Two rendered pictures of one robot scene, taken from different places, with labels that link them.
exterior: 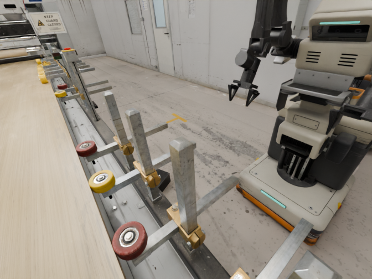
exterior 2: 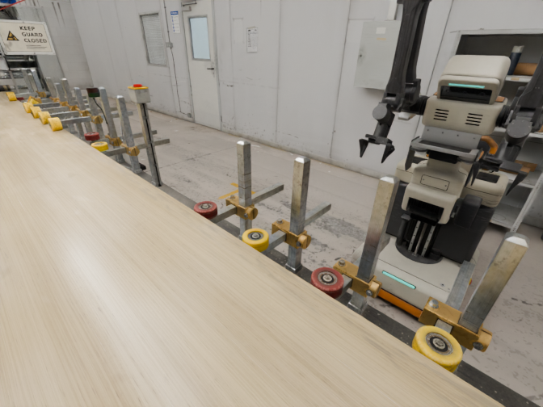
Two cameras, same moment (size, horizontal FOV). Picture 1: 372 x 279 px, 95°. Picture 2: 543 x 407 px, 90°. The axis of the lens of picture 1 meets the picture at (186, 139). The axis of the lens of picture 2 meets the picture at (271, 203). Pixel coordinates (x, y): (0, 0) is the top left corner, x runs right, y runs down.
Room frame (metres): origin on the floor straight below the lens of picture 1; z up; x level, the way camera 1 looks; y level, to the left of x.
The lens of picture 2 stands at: (-0.24, 0.41, 1.39)
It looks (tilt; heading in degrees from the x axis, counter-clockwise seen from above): 30 degrees down; 347
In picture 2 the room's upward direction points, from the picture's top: 1 degrees clockwise
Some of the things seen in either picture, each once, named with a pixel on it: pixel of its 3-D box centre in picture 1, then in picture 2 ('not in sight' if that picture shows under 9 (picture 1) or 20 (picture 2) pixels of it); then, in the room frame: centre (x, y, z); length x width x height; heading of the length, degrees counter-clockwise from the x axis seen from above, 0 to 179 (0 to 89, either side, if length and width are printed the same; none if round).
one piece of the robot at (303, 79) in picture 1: (312, 96); (442, 154); (0.75, -0.61, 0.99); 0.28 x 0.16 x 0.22; 35
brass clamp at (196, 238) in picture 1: (185, 224); (355, 279); (0.29, 0.02, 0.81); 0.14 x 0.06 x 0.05; 35
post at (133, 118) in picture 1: (147, 168); (296, 226); (0.47, 0.15, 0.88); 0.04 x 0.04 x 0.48; 35
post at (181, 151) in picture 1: (187, 211); (369, 256); (0.27, 0.01, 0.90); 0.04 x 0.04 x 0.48; 35
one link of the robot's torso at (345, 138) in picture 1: (314, 144); (442, 209); (0.77, -0.75, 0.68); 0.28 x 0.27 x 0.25; 35
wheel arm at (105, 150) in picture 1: (130, 139); (246, 203); (0.74, 0.28, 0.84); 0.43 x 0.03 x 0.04; 125
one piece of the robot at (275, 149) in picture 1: (315, 136); (437, 203); (0.96, -0.92, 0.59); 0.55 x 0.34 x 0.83; 35
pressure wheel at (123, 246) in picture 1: (134, 246); (325, 292); (0.21, 0.16, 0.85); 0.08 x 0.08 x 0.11
